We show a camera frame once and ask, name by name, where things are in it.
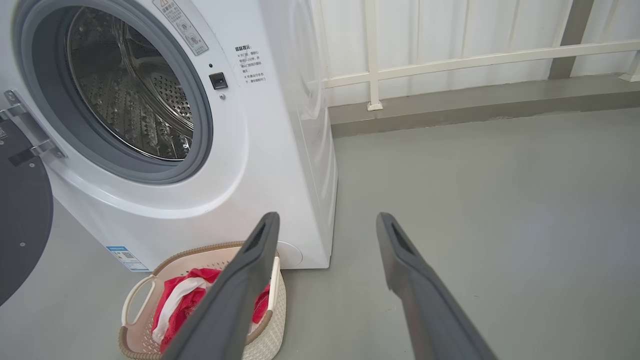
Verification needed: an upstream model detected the metal door hinge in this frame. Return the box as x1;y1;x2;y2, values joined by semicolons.
0;89;68;161

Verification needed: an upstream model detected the blue energy label sticker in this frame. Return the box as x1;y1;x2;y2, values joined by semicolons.
106;245;150;272

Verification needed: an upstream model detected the cream perforated laundry basket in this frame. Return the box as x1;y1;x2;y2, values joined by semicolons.
118;241;287;360

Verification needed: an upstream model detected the black round washer door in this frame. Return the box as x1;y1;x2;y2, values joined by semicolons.
0;117;54;307

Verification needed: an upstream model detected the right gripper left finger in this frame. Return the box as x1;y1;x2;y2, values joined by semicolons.
160;211;281;360

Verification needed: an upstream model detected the white front-load washing machine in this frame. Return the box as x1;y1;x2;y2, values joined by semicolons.
0;0;339;272

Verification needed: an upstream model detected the grey warning sticker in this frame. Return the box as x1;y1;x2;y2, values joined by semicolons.
152;0;210;56

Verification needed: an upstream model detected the black printed text label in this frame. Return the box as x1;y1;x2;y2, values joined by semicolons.
235;45;267;85

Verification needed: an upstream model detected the round drain filter cover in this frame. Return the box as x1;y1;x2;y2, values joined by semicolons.
276;241;304;269

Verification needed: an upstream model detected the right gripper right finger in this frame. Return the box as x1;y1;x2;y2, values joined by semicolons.
376;212;498;360

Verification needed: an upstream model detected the white metal railing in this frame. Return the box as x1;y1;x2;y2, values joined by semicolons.
320;0;640;112

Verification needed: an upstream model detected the red and white garment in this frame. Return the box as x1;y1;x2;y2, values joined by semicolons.
151;268;271;354

